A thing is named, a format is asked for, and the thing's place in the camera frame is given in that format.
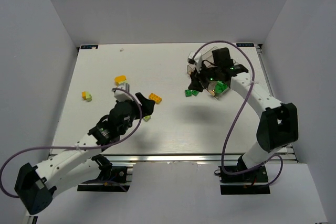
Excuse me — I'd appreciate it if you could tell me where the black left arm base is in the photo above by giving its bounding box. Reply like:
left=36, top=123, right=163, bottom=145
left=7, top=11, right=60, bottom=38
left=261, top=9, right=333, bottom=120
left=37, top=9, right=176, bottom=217
left=77, top=154, right=132, bottom=193

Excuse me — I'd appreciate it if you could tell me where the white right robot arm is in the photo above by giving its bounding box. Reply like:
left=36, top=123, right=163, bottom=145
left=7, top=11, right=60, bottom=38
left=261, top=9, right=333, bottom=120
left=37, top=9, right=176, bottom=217
left=187, top=47, right=299, bottom=173

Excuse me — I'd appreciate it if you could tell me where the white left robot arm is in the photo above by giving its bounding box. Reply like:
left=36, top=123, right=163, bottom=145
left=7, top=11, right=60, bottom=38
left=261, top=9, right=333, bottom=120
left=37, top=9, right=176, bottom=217
left=14, top=91, right=155, bottom=215

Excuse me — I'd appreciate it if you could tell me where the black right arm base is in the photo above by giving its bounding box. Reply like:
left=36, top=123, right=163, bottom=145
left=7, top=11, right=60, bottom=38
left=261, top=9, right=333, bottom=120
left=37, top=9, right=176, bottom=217
left=214, top=166, right=270, bottom=195

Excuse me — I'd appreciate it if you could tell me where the green stacked lego brick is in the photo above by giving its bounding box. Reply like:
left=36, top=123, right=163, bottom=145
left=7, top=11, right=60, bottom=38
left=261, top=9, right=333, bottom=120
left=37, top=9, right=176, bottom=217
left=192, top=90, right=199, bottom=96

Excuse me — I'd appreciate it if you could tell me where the green square lego brick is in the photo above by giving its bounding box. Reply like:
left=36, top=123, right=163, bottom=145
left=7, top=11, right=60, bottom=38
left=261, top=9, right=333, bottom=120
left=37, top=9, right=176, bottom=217
left=184, top=89, right=192, bottom=97

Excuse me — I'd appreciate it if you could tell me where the orange flat lego brick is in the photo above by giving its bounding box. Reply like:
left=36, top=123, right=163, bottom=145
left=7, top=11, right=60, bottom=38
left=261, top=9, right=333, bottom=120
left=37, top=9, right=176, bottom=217
left=149, top=93, right=162, bottom=104

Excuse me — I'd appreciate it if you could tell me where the lime square lego brick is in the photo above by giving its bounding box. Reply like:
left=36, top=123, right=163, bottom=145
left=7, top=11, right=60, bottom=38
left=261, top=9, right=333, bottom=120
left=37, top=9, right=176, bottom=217
left=143, top=115, right=151, bottom=122

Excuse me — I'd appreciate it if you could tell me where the clear three-compartment plastic container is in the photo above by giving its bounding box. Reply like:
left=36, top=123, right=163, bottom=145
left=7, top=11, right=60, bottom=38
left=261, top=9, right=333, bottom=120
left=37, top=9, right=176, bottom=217
left=186, top=48, right=245, bottom=101

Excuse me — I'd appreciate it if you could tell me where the pale green small lego brick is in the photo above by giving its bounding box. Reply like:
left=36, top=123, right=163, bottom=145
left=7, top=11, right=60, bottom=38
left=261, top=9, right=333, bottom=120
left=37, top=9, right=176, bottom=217
left=85, top=93, right=92, bottom=102

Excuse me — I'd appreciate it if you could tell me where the orange rounded lego brick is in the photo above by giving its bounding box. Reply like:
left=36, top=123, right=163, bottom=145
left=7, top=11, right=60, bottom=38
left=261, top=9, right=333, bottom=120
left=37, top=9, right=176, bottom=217
left=114, top=75, right=127, bottom=85

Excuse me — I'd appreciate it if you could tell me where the orange small lego brick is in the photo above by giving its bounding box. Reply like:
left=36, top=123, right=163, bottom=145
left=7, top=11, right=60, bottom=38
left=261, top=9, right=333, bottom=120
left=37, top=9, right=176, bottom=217
left=81, top=91, right=87, bottom=100

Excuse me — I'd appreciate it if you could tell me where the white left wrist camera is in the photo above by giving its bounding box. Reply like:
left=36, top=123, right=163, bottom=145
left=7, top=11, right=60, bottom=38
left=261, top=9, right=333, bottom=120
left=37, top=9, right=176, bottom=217
left=112, top=82, right=132, bottom=102

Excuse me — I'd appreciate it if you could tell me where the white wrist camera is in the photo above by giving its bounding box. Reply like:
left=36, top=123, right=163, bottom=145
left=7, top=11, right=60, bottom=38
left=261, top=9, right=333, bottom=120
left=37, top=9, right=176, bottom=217
left=187, top=51, right=203, bottom=69
left=112, top=82, right=132, bottom=102

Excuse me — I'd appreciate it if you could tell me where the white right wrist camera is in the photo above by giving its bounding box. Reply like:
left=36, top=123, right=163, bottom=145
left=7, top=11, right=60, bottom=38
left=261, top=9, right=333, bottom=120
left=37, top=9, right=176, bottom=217
left=187, top=51, right=203, bottom=69

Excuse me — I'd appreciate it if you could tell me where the aluminium front rail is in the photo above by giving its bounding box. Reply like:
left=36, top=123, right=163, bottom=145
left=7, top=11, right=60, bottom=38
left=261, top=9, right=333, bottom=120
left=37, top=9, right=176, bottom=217
left=103, top=153, right=297, bottom=162

